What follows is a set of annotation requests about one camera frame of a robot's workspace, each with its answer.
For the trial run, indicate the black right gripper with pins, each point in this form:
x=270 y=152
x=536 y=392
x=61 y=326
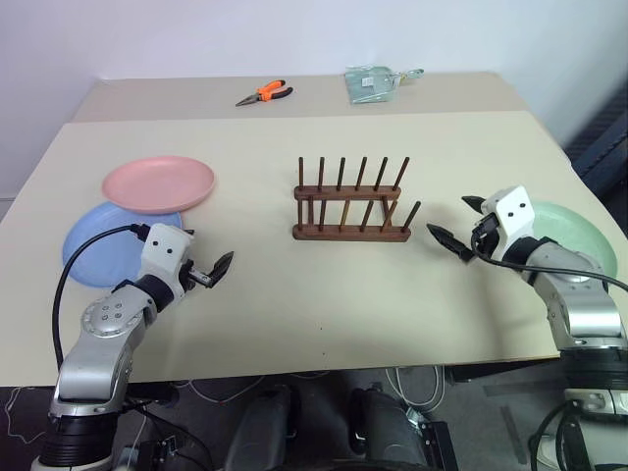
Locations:
x=486 y=235

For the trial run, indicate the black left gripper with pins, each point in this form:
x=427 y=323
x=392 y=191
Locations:
x=196 y=278

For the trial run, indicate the pink plate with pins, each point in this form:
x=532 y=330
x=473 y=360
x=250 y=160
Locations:
x=157 y=182

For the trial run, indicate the green plate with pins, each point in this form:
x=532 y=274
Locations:
x=574 y=230

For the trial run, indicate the blue plate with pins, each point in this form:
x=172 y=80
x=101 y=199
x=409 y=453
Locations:
x=93 y=245

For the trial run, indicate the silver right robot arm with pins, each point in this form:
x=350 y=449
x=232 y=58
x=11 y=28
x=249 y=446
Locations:
x=584 y=314

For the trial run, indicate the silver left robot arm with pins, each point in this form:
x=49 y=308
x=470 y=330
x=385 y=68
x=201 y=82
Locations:
x=98 y=353

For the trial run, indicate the wooden dish rack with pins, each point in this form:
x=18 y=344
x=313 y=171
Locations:
x=350 y=233

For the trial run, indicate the dark blue striped furniture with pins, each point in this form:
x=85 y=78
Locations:
x=603 y=142

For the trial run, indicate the clear plastic bag package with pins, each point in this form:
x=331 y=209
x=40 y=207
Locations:
x=368 y=86

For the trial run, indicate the dark rounded leg shape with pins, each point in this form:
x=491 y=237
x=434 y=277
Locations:
x=382 y=432
x=267 y=432

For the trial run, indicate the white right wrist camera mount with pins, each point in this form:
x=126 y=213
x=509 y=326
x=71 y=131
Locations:
x=512 y=208

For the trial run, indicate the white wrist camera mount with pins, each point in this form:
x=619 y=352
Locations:
x=164 y=250
x=512 y=208

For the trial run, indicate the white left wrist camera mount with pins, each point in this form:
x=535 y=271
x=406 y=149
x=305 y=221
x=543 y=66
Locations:
x=164 y=250

